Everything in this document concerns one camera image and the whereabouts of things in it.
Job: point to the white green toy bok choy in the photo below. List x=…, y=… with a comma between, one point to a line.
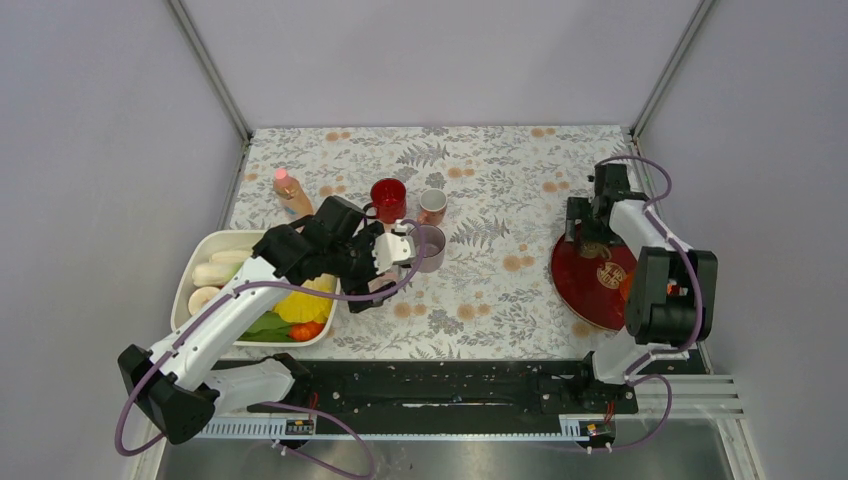
x=220, y=268

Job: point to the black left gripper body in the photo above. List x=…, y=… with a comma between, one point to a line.
x=357, y=265

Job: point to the pink textured mug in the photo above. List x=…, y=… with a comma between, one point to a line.
x=433, y=204

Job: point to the pink capped sauce bottle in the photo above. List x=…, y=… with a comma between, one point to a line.
x=296, y=204

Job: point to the white rectangular vegetable tray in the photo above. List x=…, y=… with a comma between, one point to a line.
x=220, y=241

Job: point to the floral fern tablecloth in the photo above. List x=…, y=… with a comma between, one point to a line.
x=507, y=188

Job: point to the white toy radish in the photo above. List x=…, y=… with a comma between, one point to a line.
x=200, y=297

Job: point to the red enamel mug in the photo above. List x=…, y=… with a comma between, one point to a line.
x=387, y=201

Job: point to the green toy leaf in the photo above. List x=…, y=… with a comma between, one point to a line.
x=268, y=328

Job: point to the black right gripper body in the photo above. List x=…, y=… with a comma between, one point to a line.
x=593, y=229

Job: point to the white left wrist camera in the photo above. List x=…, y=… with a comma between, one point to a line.
x=394, y=248

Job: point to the pale pink mug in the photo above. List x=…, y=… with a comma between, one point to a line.
x=384, y=281

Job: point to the yellow toy cabbage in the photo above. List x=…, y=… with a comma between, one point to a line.
x=298, y=307

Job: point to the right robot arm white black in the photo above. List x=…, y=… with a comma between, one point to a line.
x=669, y=304

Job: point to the round red plate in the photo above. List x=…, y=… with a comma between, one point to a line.
x=593, y=281

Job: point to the red toy tomato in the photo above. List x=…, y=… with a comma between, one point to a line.
x=304, y=332

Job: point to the lilac enamel mug black rim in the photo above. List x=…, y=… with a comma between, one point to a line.
x=431, y=242

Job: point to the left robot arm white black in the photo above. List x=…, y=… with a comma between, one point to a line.
x=334, y=253

